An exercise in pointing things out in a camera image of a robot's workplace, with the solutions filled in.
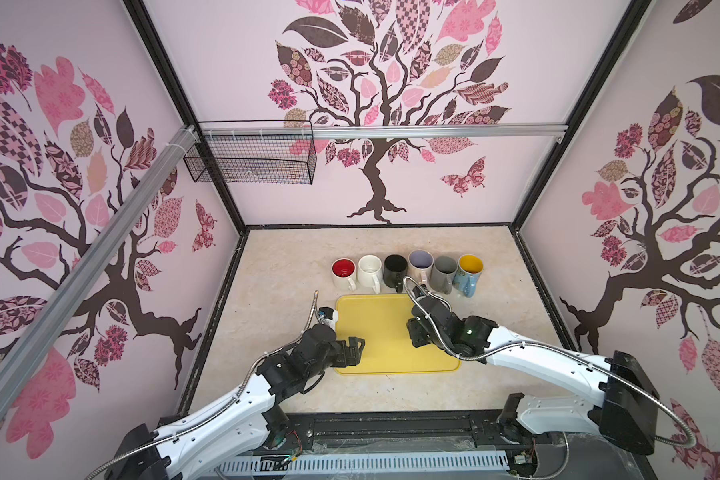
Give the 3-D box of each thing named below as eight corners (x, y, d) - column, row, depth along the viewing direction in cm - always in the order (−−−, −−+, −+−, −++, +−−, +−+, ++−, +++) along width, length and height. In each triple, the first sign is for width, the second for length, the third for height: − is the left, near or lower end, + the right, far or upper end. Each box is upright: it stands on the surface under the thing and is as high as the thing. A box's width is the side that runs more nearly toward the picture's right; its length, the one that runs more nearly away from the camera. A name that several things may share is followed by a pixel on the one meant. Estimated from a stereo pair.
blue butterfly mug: (448, 294, 101) (455, 276, 93) (454, 270, 108) (461, 251, 100) (471, 301, 99) (480, 283, 91) (476, 276, 106) (485, 257, 98)
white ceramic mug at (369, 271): (357, 295, 101) (357, 282, 95) (358, 268, 109) (357, 254, 103) (382, 295, 101) (383, 282, 95) (381, 268, 109) (382, 254, 103)
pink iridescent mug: (407, 292, 102) (410, 275, 94) (405, 267, 109) (407, 249, 101) (431, 292, 102) (436, 274, 94) (427, 267, 109) (431, 249, 101)
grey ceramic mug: (427, 295, 102) (433, 276, 93) (431, 273, 108) (437, 253, 99) (448, 300, 101) (455, 281, 92) (451, 278, 107) (458, 258, 98)
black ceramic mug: (384, 295, 102) (385, 279, 94) (383, 271, 108) (384, 254, 101) (406, 295, 101) (409, 279, 94) (404, 271, 108) (406, 254, 101)
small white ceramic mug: (332, 293, 102) (330, 281, 96) (334, 271, 108) (332, 258, 102) (355, 293, 102) (354, 281, 96) (356, 271, 108) (355, 258, 102)
